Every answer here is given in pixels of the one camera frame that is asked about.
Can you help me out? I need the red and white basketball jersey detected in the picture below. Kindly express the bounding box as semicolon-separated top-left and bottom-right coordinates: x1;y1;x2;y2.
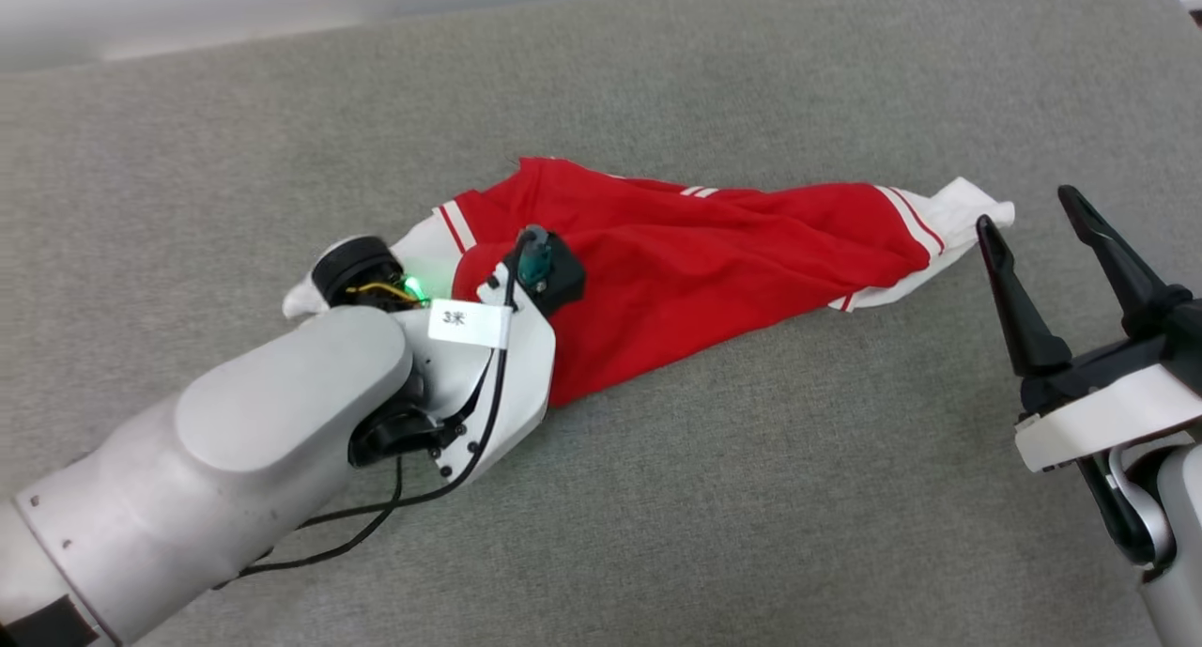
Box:
282;156;1017;408

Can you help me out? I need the grey fabric sofa surface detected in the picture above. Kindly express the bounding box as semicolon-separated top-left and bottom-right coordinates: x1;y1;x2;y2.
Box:
0;0;1202;647

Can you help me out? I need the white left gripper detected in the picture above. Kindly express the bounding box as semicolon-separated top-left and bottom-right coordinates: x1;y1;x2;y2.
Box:
393;262;557;485

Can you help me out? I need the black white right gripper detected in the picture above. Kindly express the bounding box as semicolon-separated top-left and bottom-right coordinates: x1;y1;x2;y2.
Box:
976;185;1202;473

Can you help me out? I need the white paper cable label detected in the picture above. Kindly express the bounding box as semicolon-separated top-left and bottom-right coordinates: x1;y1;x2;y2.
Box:
427;301;514;348

